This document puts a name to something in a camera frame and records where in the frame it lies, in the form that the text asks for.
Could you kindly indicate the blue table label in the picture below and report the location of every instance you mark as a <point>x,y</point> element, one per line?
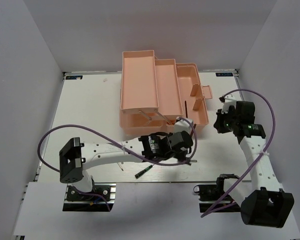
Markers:
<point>73,77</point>
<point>224,74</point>

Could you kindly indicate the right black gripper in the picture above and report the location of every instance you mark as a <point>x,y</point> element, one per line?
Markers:
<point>218,124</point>

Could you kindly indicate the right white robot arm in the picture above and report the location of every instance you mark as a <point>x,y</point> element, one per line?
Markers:
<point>265,204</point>

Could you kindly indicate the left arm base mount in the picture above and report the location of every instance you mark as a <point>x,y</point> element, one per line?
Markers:
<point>77,202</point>

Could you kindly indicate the right blue table label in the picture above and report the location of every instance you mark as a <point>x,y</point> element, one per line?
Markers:
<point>224,74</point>

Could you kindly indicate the large dark hex key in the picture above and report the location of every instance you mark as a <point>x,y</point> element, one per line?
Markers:
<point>192,131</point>

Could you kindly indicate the left blue table label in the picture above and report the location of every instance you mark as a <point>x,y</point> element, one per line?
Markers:
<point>73,77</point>

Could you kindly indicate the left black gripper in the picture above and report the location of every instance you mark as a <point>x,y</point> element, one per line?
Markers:
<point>182,154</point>

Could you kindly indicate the black green precision screwdriver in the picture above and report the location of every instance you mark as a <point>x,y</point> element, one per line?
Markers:
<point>142,172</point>

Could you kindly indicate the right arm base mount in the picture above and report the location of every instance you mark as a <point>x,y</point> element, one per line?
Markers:
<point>208,194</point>

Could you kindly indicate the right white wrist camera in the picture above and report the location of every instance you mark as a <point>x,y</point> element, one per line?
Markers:
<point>227,100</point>

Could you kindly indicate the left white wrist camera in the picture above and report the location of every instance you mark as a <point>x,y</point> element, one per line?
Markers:
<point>183,125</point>

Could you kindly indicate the pink plastic toolbox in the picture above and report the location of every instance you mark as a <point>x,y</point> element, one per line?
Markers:
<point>153,94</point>

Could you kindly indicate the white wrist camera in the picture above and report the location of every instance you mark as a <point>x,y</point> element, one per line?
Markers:
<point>227,100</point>
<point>183,125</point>

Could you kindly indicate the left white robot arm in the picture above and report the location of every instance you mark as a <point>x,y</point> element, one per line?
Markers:
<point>76,157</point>

